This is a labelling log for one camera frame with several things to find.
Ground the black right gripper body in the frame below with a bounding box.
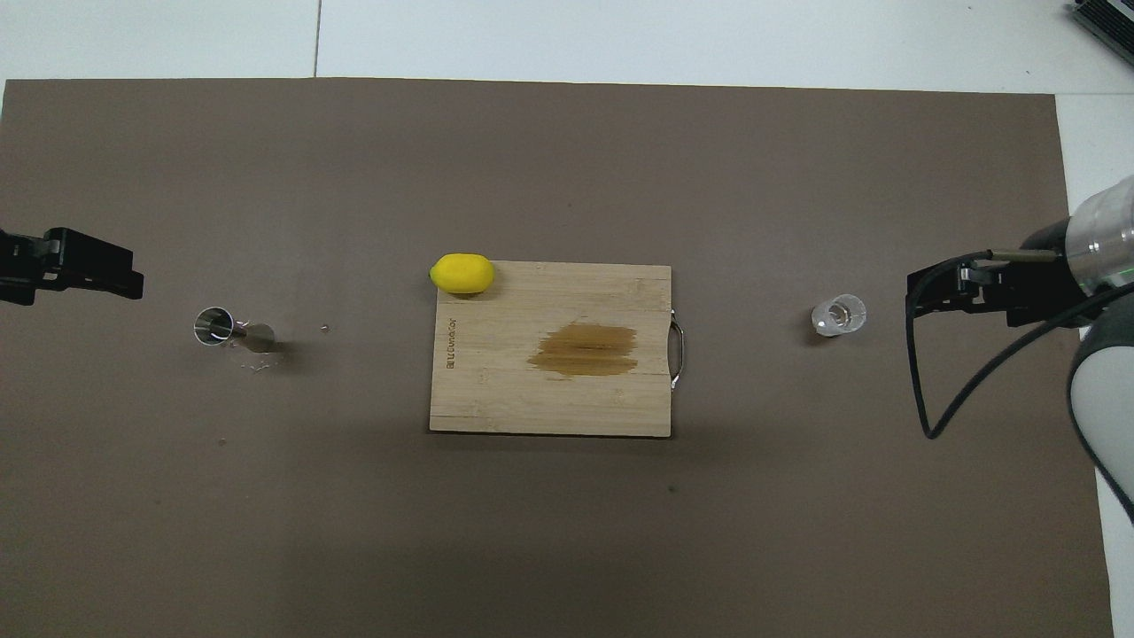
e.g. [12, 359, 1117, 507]
[1019, 220, 1086, 293]

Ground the clear glass cup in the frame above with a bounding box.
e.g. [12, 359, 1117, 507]
[812, 293, 867, 338]

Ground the steel double jigger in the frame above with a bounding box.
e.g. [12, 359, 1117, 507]
[193, 306, 277, 355]

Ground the spilled water puddle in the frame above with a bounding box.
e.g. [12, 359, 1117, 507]
[226, 341, 289, 373]

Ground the grey ribbed device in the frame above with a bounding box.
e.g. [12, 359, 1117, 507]
[1068, 0, 1134, 67]

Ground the yellow lemon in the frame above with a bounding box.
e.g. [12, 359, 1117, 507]
[430, 253, 495, 295]

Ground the bamboo cutting board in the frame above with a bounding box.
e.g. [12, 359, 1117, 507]
[429, 260, 685, 439]

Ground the brown paper table mat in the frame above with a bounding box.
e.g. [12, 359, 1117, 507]
[0, 78, 1115, 638]

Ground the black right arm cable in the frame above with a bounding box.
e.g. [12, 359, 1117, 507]
[905, 251, 1134, 440]

